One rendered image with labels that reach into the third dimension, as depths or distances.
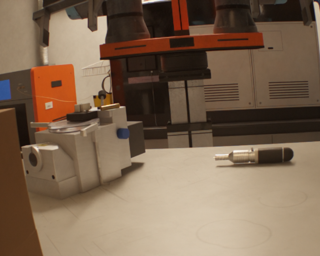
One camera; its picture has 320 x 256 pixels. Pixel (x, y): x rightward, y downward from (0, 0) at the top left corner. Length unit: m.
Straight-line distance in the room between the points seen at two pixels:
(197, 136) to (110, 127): 0.65
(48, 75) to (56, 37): 1.85
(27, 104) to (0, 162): 1.60
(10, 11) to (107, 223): 3.72
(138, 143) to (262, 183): 0.27
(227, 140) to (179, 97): 0.87
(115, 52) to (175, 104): 0.25
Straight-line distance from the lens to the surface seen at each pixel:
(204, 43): 1.22
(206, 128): 1.25
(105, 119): 0.66
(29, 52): 3.90
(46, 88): 1.88
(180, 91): 1.25
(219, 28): 1.26
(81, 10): 1.30
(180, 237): 0.42
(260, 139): 2.08
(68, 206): 0.55
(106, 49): 1.25
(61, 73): 2.02
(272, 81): 2.11
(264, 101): 2.12
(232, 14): 1.25
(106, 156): 0.63
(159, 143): 2.15
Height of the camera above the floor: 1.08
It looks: 9 degrees down
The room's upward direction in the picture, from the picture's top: 5 degrees counter-clockwise
